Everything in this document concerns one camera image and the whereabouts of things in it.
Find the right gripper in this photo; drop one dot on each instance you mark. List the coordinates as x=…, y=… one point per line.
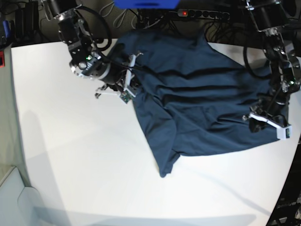
x=126, y=83

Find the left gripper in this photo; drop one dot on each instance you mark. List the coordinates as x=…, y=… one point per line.
x=259, y=119

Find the dark blue t-shirt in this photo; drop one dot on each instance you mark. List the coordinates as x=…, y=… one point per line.
x=192, y=99

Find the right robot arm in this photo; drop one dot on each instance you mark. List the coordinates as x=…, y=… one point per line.
x=109, y=64

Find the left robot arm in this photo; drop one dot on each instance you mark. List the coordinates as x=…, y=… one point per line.
x=271, y=109

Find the blue box at top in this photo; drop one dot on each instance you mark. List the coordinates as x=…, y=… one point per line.
x=146, y=4

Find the red object at left edge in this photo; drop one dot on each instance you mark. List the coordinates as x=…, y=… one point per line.
x=2, y=59

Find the grey bin at left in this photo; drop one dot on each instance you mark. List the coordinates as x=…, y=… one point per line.
x=18, y=203

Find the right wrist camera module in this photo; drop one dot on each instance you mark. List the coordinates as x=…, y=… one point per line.
x=125, y=97

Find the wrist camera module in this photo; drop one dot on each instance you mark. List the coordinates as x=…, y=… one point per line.
x=284, y=133
x=125, y=97

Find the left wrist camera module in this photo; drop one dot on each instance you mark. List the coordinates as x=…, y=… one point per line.
x=284, y=133

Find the black power strip red switch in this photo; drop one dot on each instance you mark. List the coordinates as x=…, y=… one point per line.
x=203, y=14

